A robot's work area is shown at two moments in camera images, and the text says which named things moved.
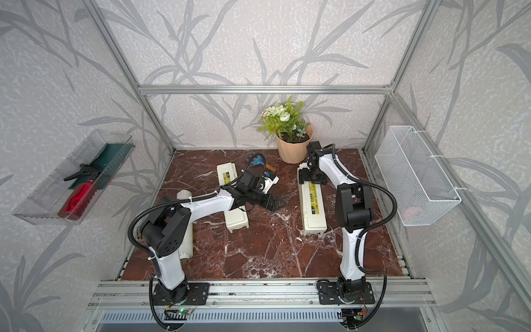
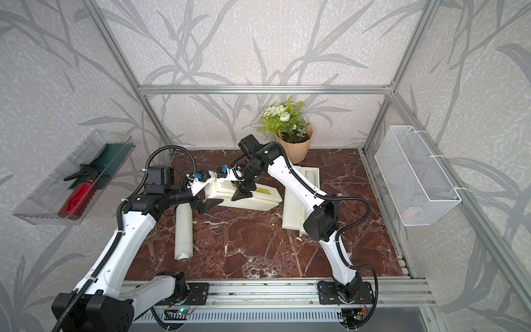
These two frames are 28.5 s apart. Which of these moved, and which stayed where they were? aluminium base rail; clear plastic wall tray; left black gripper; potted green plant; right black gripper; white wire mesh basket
Moved: left black gripper; right black gripper
Stayed: aluminium base rail; white wire mesh basket; potted green plant; clear plastic wall tray
